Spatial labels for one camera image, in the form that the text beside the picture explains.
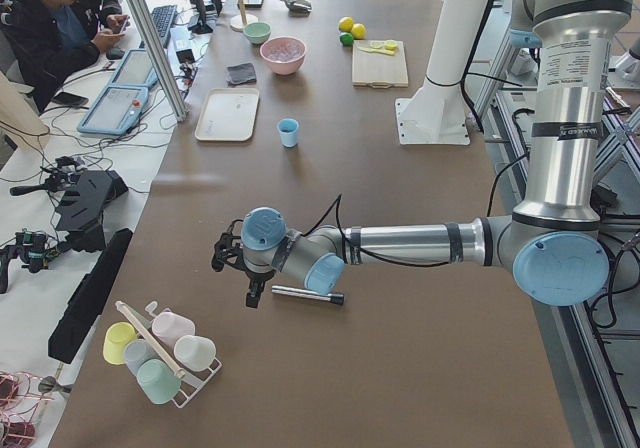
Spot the yellow cup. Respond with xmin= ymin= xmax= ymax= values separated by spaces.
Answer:
xmin=103 ymin=322 xmax=137 ymax=365

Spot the pink bowl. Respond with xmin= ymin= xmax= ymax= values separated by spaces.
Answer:
xmin=259 ymin=37 xmax=307 ymax=75

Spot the blue teach pendant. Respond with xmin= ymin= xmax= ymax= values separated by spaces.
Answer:
xmin=77 ymin=84 xmax=149 ymax=136
xmin=111 ymin=49 xmax=158 ymax=88

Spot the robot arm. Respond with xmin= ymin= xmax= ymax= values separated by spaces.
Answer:
xmin=211 ymin=0 xmax=633 ymax=307

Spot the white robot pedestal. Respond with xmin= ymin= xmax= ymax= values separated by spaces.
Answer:
xmin=396 ymin=0 xmax=492 ymax=145

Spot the yellow plastic knife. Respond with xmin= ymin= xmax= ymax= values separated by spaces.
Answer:
xmin=356 ymin=45 xmax=396 ymax=56

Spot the pink cup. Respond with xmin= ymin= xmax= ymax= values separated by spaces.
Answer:
xmin=151 ymin=311 xmax=195 ymax=348

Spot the whole yellow lemon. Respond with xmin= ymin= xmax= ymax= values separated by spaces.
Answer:
xmin=338 ymin=16 xmax=354 ymax=32
xmin=350 ymin=23 xmax=367 ymax=40

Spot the steel ice scoop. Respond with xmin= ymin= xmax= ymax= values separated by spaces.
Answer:
xmin=277 ymin=0 xmax=312 ymax=14

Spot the green bowl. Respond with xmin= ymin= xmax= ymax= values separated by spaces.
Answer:
xmin=243 ymin=21 xmax=271 ymax=45

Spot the seated person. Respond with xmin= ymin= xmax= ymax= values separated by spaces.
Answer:
xmin=3 ymin=0 xmax=128 ymax=111

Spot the grey cup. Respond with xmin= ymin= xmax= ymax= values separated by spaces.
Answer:
xmin=123 ymin=338 xmax=155 ymax=376

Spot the light blue cup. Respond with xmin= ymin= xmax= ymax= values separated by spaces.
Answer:
xmin=277 ymin=118 xmax=299 ymax=148

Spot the aluminium frame post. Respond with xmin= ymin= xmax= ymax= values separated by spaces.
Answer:
xmin=127 ymin=0 xmax=187 ymax=122

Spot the black keyboard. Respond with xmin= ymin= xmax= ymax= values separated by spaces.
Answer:
xmin=151 ymin=4 xmax=177 ymax=48

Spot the black smartphone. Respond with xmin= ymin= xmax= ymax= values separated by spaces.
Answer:
xmin=51 ymin=91 xmax=89 ymax=107

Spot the clear ice cubes heap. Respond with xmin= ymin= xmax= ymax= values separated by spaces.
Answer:
xmin=265 ymin=41 xmax=305 ymax=63

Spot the wooden cutting board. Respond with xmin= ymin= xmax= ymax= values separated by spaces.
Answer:
xmin=352 ymin=40 xmax=409 ymax=88

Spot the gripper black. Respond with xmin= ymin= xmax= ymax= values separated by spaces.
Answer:
xmin=211 ymin=220 xmax=268 ymax=308

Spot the grey microfibre cloth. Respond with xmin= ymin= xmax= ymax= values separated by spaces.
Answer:
xmin=227 ymin=63 xmax=257 ymax=86

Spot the mint green cup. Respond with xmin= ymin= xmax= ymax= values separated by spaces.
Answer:
xmin=136 ymin=359 xmax=181 ymax=405

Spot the black computer mouse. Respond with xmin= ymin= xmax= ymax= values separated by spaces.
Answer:
xmin=106 ymin=48 xmax=125 ymax=61

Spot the white wire cup rack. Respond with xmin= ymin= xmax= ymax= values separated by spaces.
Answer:
xmin=115 ymin=300 xmax=223 ymax=408

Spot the green lime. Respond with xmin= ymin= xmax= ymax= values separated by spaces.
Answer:
xmin=339 ymin=32 xmax=354 ymax=46

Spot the cream serving tray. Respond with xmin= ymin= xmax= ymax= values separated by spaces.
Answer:
xmin=194 ymin=88 xmax=259 ymax=142

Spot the black long bar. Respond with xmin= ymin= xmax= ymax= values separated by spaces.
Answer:
xmin=48 ymin=228 xmax=133 ymax=364

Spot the steel muddler black tip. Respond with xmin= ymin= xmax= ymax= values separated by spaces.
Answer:
xmin=271 ymin=285 xmax=345 ymax=306

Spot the black stand bracket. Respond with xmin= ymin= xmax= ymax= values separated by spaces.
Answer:
xmin=55 ymin=170 xmax=128 ymax=252

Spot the white cup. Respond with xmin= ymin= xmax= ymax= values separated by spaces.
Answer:
xmin=173 ymin=335 xmax=217 ymax=372

